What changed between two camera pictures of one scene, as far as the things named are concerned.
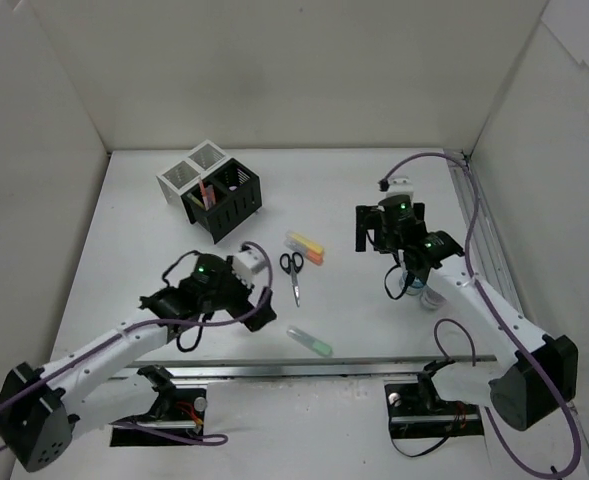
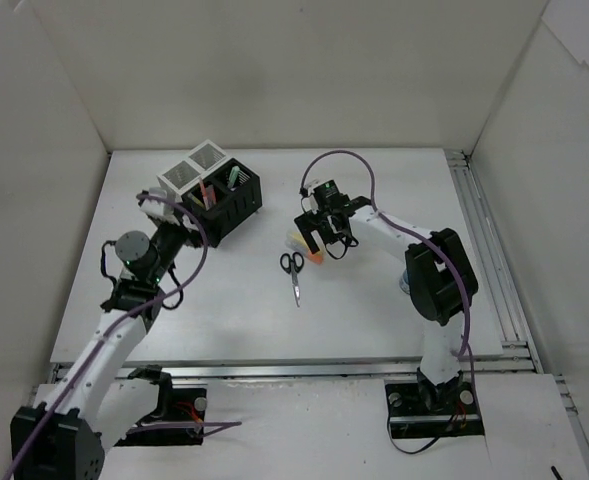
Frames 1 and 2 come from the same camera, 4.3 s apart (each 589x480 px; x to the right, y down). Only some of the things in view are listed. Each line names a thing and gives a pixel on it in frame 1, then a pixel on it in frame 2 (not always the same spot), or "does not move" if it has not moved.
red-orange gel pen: x=202 y=190 does not move
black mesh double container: x=224 y=198 does not move
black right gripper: x=374 y=220 to x=321 y=223
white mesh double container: x=180 y=177 does not move
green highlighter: x=309 y=341 to x=234 y=174
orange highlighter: x=315 y=257 does not move
